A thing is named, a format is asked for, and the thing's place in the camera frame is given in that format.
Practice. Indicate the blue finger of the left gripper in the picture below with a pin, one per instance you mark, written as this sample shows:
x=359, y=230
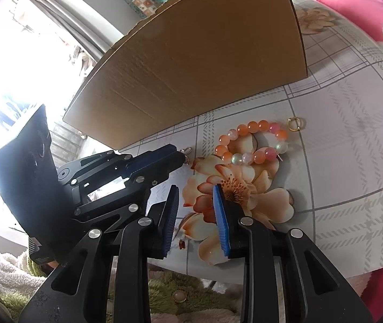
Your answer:
x=137, y=190
x=98, y=170

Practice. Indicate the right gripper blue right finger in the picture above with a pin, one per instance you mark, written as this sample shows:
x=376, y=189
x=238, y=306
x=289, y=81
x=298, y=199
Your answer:
x=287, y=278

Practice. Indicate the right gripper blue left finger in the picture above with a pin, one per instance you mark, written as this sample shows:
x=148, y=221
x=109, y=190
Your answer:
x=77, y=290

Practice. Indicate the green fluffy fabric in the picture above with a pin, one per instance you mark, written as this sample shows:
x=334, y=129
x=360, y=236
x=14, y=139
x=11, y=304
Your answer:
x=173, y=297

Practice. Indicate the white fluffy robe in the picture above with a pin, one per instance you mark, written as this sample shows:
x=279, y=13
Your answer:
x=19, y=275

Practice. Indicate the grey curtain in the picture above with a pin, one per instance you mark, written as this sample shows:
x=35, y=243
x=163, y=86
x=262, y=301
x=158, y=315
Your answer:
x=89, y=38

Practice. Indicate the patterned tall vase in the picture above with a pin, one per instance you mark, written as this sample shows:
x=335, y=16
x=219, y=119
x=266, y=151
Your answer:
x=147, y=7

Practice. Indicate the brown cardboard box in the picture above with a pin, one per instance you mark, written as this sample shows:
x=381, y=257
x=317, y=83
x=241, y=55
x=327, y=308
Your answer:
x=190, y=57

